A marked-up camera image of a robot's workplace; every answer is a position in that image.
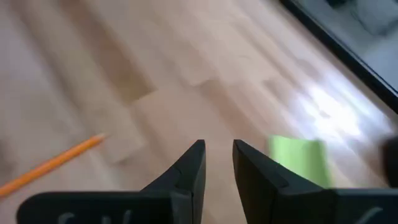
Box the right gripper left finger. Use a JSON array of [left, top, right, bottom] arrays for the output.
[[16, 139, 207, 224]]

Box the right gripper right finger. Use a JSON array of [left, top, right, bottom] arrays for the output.
[[232, 139, 398, 224]]

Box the black aluminium table frame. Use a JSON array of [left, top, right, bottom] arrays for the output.
[[278, 0, 398, 114]]

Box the orange pencil with red eraser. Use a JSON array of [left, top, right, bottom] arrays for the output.
[[0, 133, 107, 199]]

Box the green sticky note pad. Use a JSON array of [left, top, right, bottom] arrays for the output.
[[267, 134, 333, 189]]

